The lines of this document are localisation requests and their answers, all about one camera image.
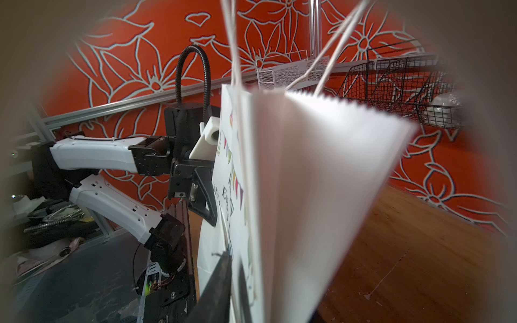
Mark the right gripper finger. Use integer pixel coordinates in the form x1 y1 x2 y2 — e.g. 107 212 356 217
186 251 232 323

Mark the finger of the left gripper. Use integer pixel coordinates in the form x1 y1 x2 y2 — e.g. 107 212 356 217
188 167 218 227

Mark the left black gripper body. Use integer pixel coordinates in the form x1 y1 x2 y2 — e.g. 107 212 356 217
168 160 214 199

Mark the white paper bag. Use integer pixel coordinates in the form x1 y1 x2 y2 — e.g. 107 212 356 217
197 0 419 323

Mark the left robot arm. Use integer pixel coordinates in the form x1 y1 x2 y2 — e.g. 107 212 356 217
31 45 220 274

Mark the silver pouch in basket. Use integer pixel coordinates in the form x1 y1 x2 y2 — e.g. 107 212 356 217
423 91 464 129

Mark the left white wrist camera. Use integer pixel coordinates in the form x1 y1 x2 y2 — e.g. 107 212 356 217
189 117 220 162

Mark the white wire mesh basket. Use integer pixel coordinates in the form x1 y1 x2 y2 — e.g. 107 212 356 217
256 50 329 90

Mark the black wire wall basket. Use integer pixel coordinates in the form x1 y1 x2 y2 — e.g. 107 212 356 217
339 40 460 126

